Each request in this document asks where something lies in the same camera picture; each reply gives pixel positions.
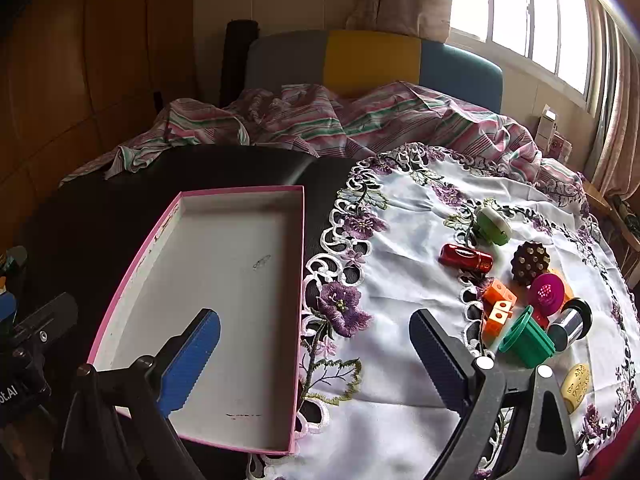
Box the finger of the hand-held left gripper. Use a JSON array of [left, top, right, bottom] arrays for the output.
[[15, 293, 78, 348]]

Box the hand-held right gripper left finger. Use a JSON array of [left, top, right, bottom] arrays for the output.
[[50, 308, 221, 480]]

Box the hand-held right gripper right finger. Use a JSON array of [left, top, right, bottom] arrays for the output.
[[409, 308, 583, 480]]

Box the orange block toy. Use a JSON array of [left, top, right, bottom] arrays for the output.
[[481, 278, 517, 346]]

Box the red metal cylinder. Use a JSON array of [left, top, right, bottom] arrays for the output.
[[438, 243, 494, 276]]

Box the pink cardboard box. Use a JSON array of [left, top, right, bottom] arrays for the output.
[[87, 185, 306, 457]]

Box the magenta round lid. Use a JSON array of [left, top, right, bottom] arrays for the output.
[[529, 272, 566, 317]]

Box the brown massage brush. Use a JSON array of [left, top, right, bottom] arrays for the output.
[[511, 241, 551, 286]]

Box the grey cylinder with black cap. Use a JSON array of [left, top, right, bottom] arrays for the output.
[[546, 298, 593, 352]]

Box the yellow carved oval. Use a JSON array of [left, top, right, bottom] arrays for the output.
[[560, 362, 592, 413]]

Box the green white round device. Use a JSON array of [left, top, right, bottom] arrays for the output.
[[472, 199, 513, 246]]

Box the orange piece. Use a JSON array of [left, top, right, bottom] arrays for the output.
[[550, 270, 576, 307]]

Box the white embroidered floral tablecloth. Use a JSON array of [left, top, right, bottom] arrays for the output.
[[245, 142, 626, 480]]

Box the person's red clothing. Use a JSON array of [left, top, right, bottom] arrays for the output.
[[580, 410, 640, 480]]

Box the wooden side table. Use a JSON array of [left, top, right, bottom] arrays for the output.
[[580, 180, 640, 281]]

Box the dark red small box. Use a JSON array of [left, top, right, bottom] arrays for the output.
[[547, 132, 573, 161]]

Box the white small box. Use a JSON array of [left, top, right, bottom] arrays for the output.
[[537, 105, 558, 148]]

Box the wooden wardrobe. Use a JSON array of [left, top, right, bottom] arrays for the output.
[[0, 0, 196, 221]]

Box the striped pink green bedsheet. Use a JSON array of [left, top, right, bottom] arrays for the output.
[[60, 81, 586, 196]]

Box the grey yellow blue headboard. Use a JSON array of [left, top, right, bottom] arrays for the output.
[[243, 29, 503, 111]]

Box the window with white frame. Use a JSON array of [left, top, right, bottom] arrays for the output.
[[450, 0, 601, 111]]

